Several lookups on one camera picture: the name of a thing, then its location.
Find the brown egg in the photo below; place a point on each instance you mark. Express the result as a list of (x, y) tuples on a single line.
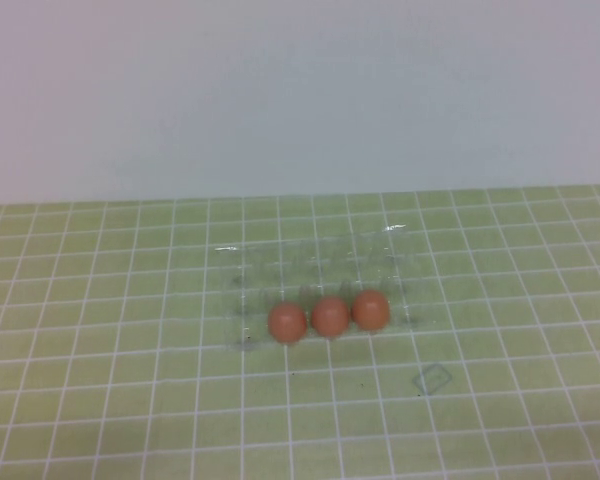
[(370, 311), (287, 324), (330, 318)]

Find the green grid table mat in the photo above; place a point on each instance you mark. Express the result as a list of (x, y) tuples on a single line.
[(80, 350)]

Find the clear plastic egg tray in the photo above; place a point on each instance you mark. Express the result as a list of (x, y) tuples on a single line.
[(290, 270)]

